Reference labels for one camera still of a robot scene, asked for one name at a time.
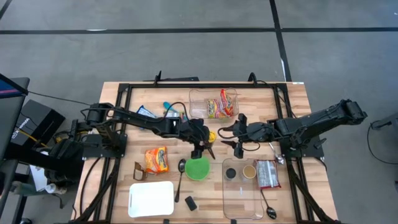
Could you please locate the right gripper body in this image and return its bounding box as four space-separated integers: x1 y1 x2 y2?
233 113 276 159

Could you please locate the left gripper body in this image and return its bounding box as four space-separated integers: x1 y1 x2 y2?
178 118 212 160

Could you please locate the red beef ramen pack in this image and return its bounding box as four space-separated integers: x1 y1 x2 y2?
219 89 234 118

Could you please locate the tan lid spice jar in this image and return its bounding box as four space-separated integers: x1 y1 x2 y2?
242 164 257 180

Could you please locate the teal plastic spoon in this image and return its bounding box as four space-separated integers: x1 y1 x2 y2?
162 101 180 114

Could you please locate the blue soy sauce ramen pack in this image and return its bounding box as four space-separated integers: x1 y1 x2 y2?
136 105 158 121

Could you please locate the green plastic bowl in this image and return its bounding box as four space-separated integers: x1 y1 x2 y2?
184 156 211 182

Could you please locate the small clear plastic bin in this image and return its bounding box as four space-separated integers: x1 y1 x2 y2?
188 88 240 119

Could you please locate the metal spoon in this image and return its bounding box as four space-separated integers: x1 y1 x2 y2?
267 142 285 166
174 158 187 203
260 189 278 220

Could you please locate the red ramen noodle pack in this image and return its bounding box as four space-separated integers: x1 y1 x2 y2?
254 159 282 190

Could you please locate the orange chicken ramen pack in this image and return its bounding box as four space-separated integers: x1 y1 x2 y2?
144 146 170 174

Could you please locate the dark green rectangular tin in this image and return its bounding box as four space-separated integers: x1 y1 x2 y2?
184 195 198 212

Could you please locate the large clear plastic bin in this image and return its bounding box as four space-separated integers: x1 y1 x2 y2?
221 157 266 221

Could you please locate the black equipment stand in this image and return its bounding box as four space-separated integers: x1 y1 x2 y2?
0 119 86 187

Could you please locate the black equipment box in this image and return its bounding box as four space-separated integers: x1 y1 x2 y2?
11 99 67 149

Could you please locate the white paper sheet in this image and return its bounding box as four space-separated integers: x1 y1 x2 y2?
29 164 50 191

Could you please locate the dark computer monitor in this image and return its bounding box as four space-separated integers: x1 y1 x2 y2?
0 73 31 162

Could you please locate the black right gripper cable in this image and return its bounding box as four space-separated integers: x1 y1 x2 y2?
217 126 262 154

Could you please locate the black aluminium table frame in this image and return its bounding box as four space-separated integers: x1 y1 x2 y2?
70 70 340 224

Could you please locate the white plastic handled bin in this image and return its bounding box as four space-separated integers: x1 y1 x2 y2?
127 180 175 218

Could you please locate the black floor cable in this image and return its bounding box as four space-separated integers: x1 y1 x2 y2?
366 119 398 166

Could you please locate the thin black cable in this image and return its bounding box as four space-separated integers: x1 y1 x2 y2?
27 90 99 108

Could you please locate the yellow floor cable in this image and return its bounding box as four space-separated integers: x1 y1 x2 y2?
18 128 49 149

